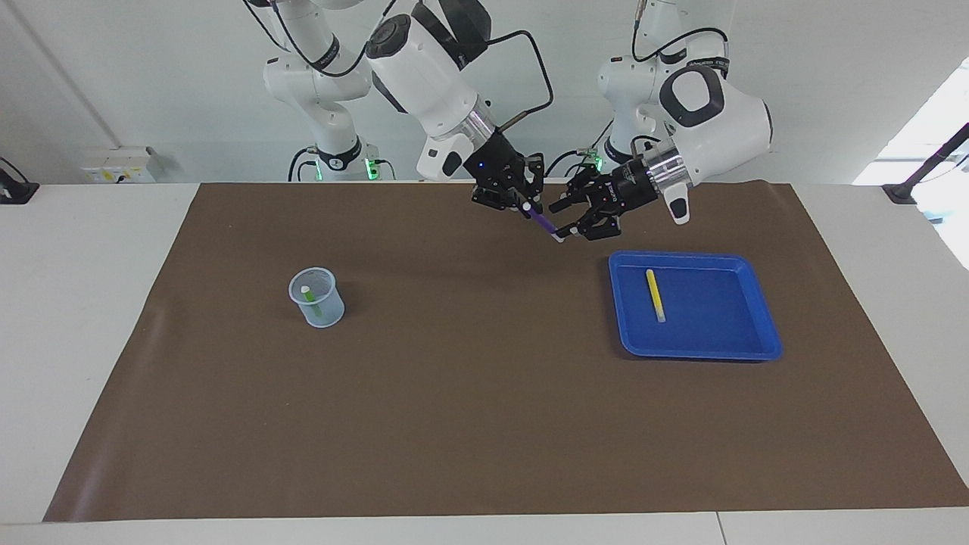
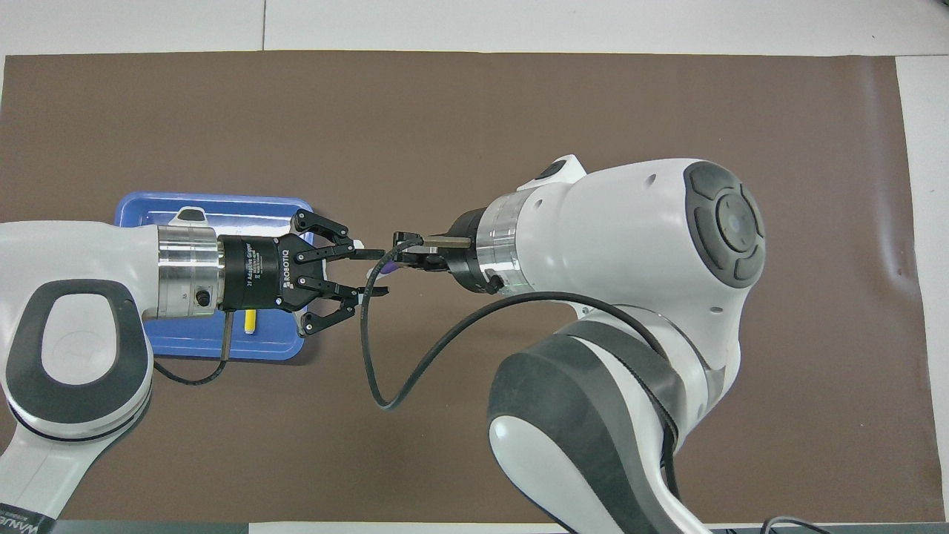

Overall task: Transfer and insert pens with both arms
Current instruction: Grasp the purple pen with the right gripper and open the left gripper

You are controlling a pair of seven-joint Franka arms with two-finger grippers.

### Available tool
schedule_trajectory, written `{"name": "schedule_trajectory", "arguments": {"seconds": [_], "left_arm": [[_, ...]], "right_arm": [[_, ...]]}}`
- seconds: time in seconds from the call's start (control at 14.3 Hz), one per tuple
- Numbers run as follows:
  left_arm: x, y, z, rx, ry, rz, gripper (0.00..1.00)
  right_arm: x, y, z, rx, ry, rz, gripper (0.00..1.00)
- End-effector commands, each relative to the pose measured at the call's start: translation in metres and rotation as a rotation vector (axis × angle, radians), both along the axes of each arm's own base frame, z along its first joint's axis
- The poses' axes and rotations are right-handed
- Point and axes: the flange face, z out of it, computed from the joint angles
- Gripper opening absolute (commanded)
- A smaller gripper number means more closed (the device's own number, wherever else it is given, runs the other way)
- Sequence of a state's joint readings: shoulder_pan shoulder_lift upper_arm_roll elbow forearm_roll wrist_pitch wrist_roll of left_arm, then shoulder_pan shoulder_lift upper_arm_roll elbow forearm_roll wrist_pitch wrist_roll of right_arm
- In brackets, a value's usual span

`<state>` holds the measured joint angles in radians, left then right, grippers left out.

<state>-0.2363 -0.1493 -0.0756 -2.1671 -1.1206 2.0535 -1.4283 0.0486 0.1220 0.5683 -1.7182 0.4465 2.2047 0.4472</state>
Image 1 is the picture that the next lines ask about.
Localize black pole stand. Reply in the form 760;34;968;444
882;121;969;205

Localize purple marker pen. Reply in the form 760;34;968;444
521;201;566;244

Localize black base cable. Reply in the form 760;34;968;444
544;114;615;181
288;146;322;182

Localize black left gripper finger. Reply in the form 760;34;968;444
557;205;630;241
548;170;611;215

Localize brown table mat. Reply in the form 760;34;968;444
43;182;969;523

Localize black table clamp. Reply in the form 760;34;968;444
0;157;40;205

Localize black right base cable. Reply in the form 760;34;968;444
288;146;322;182

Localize translucent plastic cup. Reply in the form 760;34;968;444
288;266;346;329

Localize black left base cable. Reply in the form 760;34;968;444
544;114;615;181

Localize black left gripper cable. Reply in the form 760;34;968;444
632;0;732;66

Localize white wall socket box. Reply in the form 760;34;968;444
79;146;157;184

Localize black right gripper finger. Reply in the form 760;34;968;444
525;153;547;210
471;187;531;215

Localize blue plastic tray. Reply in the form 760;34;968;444
609;251;784;361

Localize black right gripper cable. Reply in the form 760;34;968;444
484;30;556;134

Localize yellow marker pen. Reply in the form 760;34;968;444
645;269;667;323

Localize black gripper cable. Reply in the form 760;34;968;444
484;30;556;134
632;0;732;66

